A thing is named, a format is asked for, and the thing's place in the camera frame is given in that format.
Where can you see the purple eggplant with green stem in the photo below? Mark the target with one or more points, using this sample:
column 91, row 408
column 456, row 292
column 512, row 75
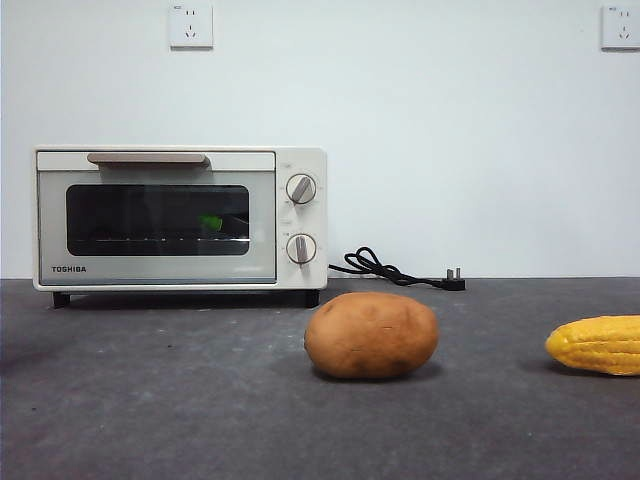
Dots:
column 210, row 223

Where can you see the beige oven knob, upright grip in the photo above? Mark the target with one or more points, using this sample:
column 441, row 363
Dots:
column 301, row 249

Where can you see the white Toshiba toaster oven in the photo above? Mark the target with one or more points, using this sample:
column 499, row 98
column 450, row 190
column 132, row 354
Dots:
column 305, row 220

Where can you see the beige oven knob, slanted grip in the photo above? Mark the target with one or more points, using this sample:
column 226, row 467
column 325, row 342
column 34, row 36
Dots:
column 301, row 189

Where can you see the brown potato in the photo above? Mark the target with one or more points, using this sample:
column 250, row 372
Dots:
column 372, row 335

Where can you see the yellow corn cob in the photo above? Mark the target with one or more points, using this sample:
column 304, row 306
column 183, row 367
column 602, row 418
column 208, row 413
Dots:
column 600, row 345

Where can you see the white wall socket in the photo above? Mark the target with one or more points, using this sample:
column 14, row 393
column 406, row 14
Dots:
column 191, row 27
column 622, row 27

